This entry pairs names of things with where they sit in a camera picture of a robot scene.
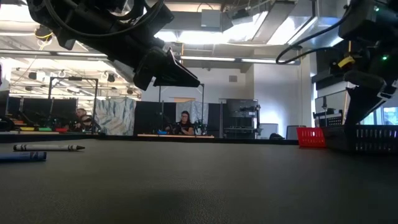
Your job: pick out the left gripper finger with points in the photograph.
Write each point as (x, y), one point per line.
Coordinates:
(177, 76)

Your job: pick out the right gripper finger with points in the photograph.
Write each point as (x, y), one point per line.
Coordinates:
(360, 105)

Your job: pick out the black crayon white wrapper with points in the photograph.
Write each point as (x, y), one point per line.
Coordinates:
(46, 147)

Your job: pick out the blue crayon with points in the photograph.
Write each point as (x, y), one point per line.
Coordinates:
(21, 156)

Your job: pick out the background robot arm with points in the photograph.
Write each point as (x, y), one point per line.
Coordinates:
(199, 126)

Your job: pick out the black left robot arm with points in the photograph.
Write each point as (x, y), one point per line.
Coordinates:
(93, 18)

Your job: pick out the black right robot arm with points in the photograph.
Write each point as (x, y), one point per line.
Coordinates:
(367, 18)

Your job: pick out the gray whiteboard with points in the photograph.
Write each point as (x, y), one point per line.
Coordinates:
(332, 102)

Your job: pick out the black perforated case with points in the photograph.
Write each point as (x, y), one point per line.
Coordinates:
(334, 120)

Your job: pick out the black plastic basket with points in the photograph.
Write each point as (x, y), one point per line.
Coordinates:
(362, 138)

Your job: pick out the patterned gray backdrop sheet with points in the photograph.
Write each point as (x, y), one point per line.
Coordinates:
(197, 112)
(115, 115)

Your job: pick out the person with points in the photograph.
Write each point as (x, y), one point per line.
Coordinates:
(81, 112)
(87, 123)
(184, 124)

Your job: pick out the black partition panel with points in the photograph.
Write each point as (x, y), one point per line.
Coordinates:
(146, 115)
(40, 109)

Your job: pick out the red plastic basket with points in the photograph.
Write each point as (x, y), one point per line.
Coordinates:
(311, 137)

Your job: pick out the ceiling light tube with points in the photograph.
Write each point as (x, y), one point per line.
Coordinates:
(236, 59)
(62, 53)

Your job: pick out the gray ceiling box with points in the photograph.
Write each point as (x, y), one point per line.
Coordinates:
(211, 19)

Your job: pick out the black equipment rack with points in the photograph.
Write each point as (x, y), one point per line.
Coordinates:
(242, 109)

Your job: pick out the red background bin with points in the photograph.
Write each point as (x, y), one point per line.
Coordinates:
(61, 129)

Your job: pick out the green background bin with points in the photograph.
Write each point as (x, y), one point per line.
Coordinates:
(45, 129)

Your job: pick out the yellow background bin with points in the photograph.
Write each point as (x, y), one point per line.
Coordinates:
(27, 128)

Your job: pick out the black gantry frame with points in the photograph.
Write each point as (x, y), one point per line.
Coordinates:
(74, 78)
(202, 102)

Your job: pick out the black table frame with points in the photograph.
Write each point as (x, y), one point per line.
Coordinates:
(186, 140)

